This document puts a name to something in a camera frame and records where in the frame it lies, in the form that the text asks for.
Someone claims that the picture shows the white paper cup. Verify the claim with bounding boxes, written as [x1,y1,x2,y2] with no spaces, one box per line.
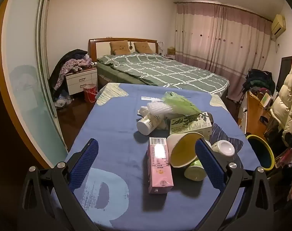
[166,132,210,168]

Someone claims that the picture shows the frosted glass wardrobe door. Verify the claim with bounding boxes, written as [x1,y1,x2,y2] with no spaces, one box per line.
[0,0,69,169]

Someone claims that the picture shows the green plastic bag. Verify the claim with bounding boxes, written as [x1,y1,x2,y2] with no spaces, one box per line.
[162,91,202,116]

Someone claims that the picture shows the cream puffer jacket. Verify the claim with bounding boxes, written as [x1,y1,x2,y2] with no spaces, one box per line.
[270,61,292,147]

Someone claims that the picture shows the pink striped curtain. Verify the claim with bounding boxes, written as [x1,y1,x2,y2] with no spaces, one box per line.
[174,2,273,101]

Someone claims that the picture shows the beige air conditioner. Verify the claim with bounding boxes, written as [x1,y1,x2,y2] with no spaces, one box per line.
[271,14,286,38]

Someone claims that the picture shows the white tissue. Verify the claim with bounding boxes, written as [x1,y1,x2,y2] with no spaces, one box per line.
[137,106,150,119]

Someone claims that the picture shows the pink drink carton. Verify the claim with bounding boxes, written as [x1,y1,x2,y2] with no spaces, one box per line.
[148,137,174,195]

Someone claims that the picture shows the red bucket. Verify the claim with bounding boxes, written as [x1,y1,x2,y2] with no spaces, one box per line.
[83,83,99,103]

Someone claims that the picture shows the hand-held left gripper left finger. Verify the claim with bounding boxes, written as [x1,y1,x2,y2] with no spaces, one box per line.
[17,138,99,231]

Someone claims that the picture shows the pile of dark clothes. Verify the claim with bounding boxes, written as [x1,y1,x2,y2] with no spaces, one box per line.
[242,69,276,95]

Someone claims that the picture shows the yellow rimmed blue bin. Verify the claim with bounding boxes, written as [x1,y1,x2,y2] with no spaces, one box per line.
[246,134,274,171]

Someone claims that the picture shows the wooden desk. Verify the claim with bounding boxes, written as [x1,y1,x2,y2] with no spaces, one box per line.
[239,91,279,137]

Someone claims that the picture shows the pink floral cloth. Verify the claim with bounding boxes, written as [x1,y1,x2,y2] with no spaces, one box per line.
[274,149,292,169]

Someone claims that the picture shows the small green box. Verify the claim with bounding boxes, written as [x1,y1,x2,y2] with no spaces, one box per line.
[260,93,273,107]

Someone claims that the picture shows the wooden bed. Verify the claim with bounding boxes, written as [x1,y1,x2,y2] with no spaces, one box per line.
[88,38,230,100]

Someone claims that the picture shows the patterned white packet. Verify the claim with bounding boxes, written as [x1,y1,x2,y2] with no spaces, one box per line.
[147,102,175,116]

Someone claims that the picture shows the black television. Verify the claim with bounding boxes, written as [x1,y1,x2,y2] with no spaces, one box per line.
[276,56,292,92]

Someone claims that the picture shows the white nightstand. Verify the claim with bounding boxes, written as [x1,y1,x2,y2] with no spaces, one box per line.
[65,68,98,96]

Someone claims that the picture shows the small white jar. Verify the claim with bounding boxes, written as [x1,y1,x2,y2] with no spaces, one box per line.
[211,140,235,157]

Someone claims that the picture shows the brown pillow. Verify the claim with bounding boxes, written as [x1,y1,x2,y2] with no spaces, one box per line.
[109,41,131,55]
[133,42,153,53]

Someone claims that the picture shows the white plastic bottle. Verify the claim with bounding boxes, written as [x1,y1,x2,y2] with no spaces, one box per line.
[136,114,164,136]

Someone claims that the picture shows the small printed plastic bottle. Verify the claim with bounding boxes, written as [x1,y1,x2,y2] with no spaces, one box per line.
[184,159,208,181]

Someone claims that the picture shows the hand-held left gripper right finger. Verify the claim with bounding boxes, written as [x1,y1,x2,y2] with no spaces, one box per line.
[195,138,275,231]

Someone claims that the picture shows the green leaf print carton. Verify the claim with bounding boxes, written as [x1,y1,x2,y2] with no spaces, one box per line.
[169,112,213,139]

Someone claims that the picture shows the blue printed tablecloth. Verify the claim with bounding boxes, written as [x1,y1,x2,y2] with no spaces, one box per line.
[44,82,262,231]

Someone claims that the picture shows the green plaid duvet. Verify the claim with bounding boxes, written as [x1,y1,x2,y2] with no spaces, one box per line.
[97,53,230,94]

